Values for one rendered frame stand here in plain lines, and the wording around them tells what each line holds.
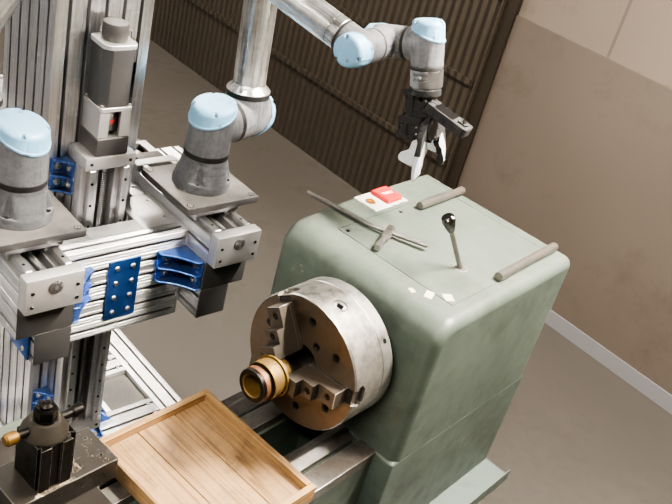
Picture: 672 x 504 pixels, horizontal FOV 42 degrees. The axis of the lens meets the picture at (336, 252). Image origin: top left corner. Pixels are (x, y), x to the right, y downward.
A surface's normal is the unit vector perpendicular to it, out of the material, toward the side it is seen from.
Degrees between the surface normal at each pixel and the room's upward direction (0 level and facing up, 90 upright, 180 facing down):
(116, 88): 90
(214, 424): 0
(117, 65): 90
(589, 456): 0
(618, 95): 90
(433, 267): 0
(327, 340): 90
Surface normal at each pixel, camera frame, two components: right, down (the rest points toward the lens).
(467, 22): -0.73, 0.19
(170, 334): 0.23, -0.83
